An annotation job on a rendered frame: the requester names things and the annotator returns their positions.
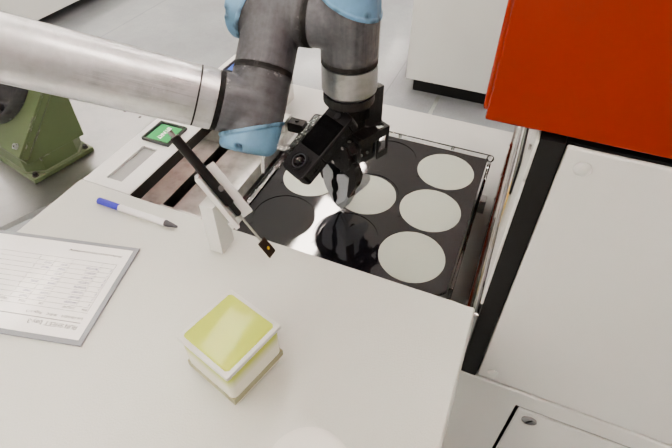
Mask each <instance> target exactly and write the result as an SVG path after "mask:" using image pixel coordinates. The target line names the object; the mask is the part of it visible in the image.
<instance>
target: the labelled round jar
mask: <svg viewBox="0 0 672 448"><path fill-rule="evenodd" d="M272 448H346V447H345V445H344V444H343V443H342V441H341V440H340V439H339V438H338V437H337V436H335V435H334V434H332V433H331V432H329V431H327V430H324V429H321V428H317V427H303V428H298V429H295V430H293V431H291V432H289V433H287V434H286V435H284V436H283V437H281V438H280V439H279V440H278V441H277V442H276V443H275V444H274V446H273V447H272Z"/></svg>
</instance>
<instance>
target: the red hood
mask: <svg viewBox="0 0 672 448"><path fill-rule="evenodd" d="M483 107H484V109H486V110H487V111H486V115H485V118H486V119H488V120H492V121H497V122H502V123H506V124H511V125H515V126H520V127H525V128H529V129H535V130H540V131H545V132H549V133H554V134H558V135H563V136H568V137H572V138H577V139H581V140H586V141H591V142H595V143H600V144H605V145H609V146H614V147H618V148H623V149H628V150H632V151H637V152H641V153H646V154H651V155H655V156H660V157H664V158H669V159H672V0H508V3H507V7H506V11H505V16H504V20H503V24H502V28H501V33H500V37H499V41H498V45H497V50H496V54H495V58H494V62H493V67H492V71H491V75H490V79H489V84H488V88H487V92H486V96H485V101H484V105H483Z"/></svg>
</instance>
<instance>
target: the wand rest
mask: <svg viewBox="0 0 672 448"><path fill-rule="evenodd" d="M206 168H207V169H208V170H209V171H210V172H211V174H212V175H213V176H214V177H215V178H216V180H217V181H218V182H219V183H220V184H221V185H222V186H223V187H224V189H225V190H226V192H227V193H228V194H229V195H230V196H231V198H232V199H233V200H234V202H233V203H234V204H235V205H236V207H237V208H238V209H239V210H240V211H241V215H242V217H243V218H244V217H245V216H247V215H248V214H249V213H251V212H252V211H253V210H252V209H251V207H250V206H249V205H248V204H247V202H246V201H245V200H244V199H243V197H242V196H241V195H240V194H239V192H238V191H237V190H236V189H235V187H234V186H233V185H232V184H231V182H230V181H229V180H228V179H227V177H226V176H225V175H224V174H223V172H222V171H221V170H220V169H219V167H218V166H217V165H216V164H215V162H214V161H212V162H211V163H209V164H208V165H207V166H206ZM195 182H196V183H197V184H198V185H199V187H200V188H201V189H202V190H203V191H204V192H205V194H206V195H207V196H206V198H205V199H204V200H203V201H202V202H201V203H200V204H199V208H200V211H201V215H202V219H203V223H204V227H205V231H206V234H207V238H208V242H209V246H210V250H213V251H215V252H218V253H221V254H223V253H224V252H225V251H226V249H227V248H228V247H229V245H230V244H231V243H232V242H233V240H234V236H233V232H232V229H234V228H235V229H236V230H237V229H239V228H240V226H239V223H240V222H241V221H242V219H241V218H240V217H239V216H236V215H235V214H234V212H233V211H232V210H231V209H230V208H229V207H226V206H225V205H224V204H223V202H222V201H221V200H220V199H219V198H218V196H217V195H216V194H215V193H214V192H213V190H212V189H211V188H210V187H209V186H208V185H207V183H206V182H205V181H204V180H203V179H202V177H201V176H200V175H199V174H198V173H197V174H196V175H195ZM230 211H231V212H232V213H231V212H230Z"/></svg>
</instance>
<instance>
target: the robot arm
mask: <svg viewBox="0 0 672 448"><path fill-rule="evenodd" d="M224 8H225V15H224V19H225V24H226V27H227V29H228V31H229V33H230V34H231V35H232V36H233V37H235V38H239V40H238V46H237V51H236V56H235V61H234V66H233V71H232V72H228V71H224V70H221V69H217V68H213V67H209V66H206V65H202V64H198V63H194V62H191V61H187V60H183V59H179V58H176V57H172V56H168V55H164V54H161V53H157V52H153V51H150V50H146V49H142V48H138V47H135V46H131V45H127V44H123V43H120V42H116V41H112V40H108V39H105V38H101V37H97V36H93V35H90V34H86V33H82V32H79V31H75V30H71V29H67V28H64V27H60V26H56V25H52V24H49V23H45V22H41V21H37V20H34V19H30V18H26V17H22V16H19V15H15V14H11V13H8V12H4V11H0V124H3V123H7V122H9V121H10V120H12V119H13V118H14V117H15V116H16V115H17V114H18V113H19V111H20V110H21V108H22V106H23V104H24V102H25V100H26V97H27V93H28V90H32V91H37V92H41V93H46V94H50V95H55V96H59V97H64V98H69V99H73V100H78V101H82V102H87V103H91V104H96V105H100V106H105V107H109V108H114V109H118V110H123V111H127V112H132V113H136V114H141V115H145V116H150V117H154V118H159V119H163V120H168V121H172V122H177V123H181V124H186V125H190V126H195V127H199V128H204V129H209V130H214V131H218V132H219V136H220V139H219V144H220V146H221V147H223V148H225V149H229V150H233V151H238V152H242V153H247V154H252V155H258V156H265V157H268V156H271V155H273V154H274V153H275V152H276V150H277V147H278V143H279V139H280V135H281V131H282V127H283V126H284V124H285V122H284V116H285V111H286V106H287V101H288V96H289V91H290V86H291V81H292V76H293V71H294V66H295V61H296V56H297V51H298V47H303V48H319V49H320V50H321V78H322V90H323V101H324V103H325V105H326V106H328V107H329V108H328V109H327V110H326V111H325V113H324V114H323V115H322V116H321V117H320V119H319V120H318V121H317V122H316V123H315V124H314V126H313V127H312V128H311V129H310V130H309V132H308V133H307V134H306V135H305V136H304V138H303V139H302V140H301V141H300V142H299V143H298V145H297V146H296V147H295V148H294V149H293V151H292V152H291V153H290V154H289V155H288V157H287V158H286V159H285V160H284V161H283V166H284V168H285V169H286V170H287V171H288V172H289V173H290V174H292V175H293V176H294V177H295V178H297V179H298V180H299V181H300V182H301V183H303V184H306V185H309V184H311V183H312V182H313V180H314V179H315V178H316V177H317V176H318V174H319V173H321V177H322V178H323V180H324V183H325V186H326V188H327V190H328V193H329V195H330V197H331V199H332V201H333V202H334V203H335V204H336V205H337V206H338V207H339V208H340V209H342V208H344V207H346V206H347V205H349V204H350V202H351V201H352V199H353V197H354V196H355V195H356V194H357V193H358V192H359V191H361V190H362V189H363V188H364V187H365V186H366V185H367V184H368V183H369V181H370V175H369V174H363V172H362V169H361V166H360V163H362V162H366V161H368V160H369V159H371V158H373V157H374V156H375V150H376V159H378V158H380V157H382V156H383V155H385V154H387V151H388V140H389V129H390V125H388V124H387V123H385V122H383V121H382V108H383V95H384V85H383V84H381V83H378V82H377V81H378V66H379V62H378V58H379V43H380V28H381V20H382V17H383V10H382V0H225V3H224ZM380 125H382V126H384V127H382V128H380V129H378V130H377V127H376V126H380ZM385 135H386V139H385V148H383V149H381V150H380V151H379V148H380V147H381V142H380V138H382V137H383V136H385Z"/></svg>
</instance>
